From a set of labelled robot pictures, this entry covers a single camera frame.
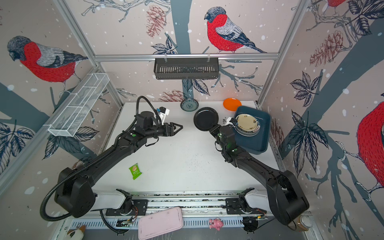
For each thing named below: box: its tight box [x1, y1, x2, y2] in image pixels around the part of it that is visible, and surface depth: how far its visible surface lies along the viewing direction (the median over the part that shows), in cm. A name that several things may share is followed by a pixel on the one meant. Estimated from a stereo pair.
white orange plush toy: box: [67, 225, 86, 240], surface depth 67 cm
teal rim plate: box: [234, 112, 261, 137], surface depth 100 cm
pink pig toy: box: [209, 218, 224, 231], surface depth 69 cm
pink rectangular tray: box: [138, 207, 184, 240], surface depth 69 cm
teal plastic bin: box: [234, 105, 271, 155], surface depth 101 cm
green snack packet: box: [128, 163, 142, 180], surface depth 87 cm
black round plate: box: [193, 107, 219, 131], surface depth 87 cm
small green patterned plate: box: [180, 98, 199, 112], surface depth 124 cm
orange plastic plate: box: [223, 97, 242, 112], surface depth 124 cm
